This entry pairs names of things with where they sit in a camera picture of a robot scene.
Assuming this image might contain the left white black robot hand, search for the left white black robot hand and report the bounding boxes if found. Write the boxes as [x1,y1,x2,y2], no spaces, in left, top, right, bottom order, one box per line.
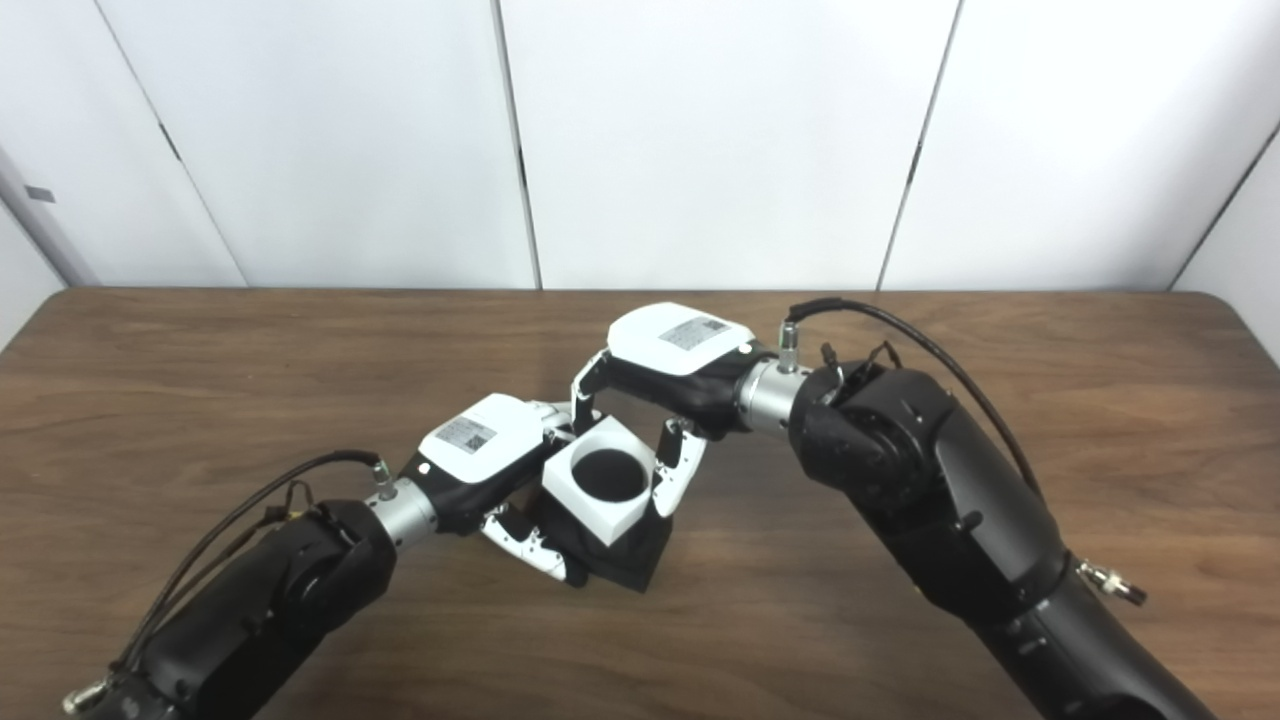
[400,393,591,586]

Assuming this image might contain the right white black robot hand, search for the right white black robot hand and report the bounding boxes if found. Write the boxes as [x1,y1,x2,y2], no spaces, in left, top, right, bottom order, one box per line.
[570,302,776,519]

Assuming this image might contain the white square piece with hole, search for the white square piece with hole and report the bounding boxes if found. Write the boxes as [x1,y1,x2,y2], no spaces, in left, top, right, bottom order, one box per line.
[541,415,658,547]

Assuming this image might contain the black peg with square base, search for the black peg with square base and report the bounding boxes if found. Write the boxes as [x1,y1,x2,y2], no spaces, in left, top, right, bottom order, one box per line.
[530,448,674,595]

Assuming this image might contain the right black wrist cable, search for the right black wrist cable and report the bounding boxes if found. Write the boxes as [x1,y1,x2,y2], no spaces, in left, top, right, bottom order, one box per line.
[780,298,1148,606]

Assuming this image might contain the gray wall post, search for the gray wall post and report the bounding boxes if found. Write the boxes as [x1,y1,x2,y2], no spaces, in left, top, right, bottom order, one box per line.
[0,145,101,288]

